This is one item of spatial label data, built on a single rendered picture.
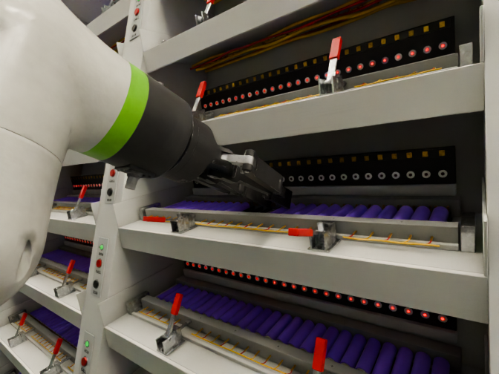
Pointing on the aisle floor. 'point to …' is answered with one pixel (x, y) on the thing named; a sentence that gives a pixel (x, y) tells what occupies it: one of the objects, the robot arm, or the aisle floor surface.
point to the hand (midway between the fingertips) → (268, 194)
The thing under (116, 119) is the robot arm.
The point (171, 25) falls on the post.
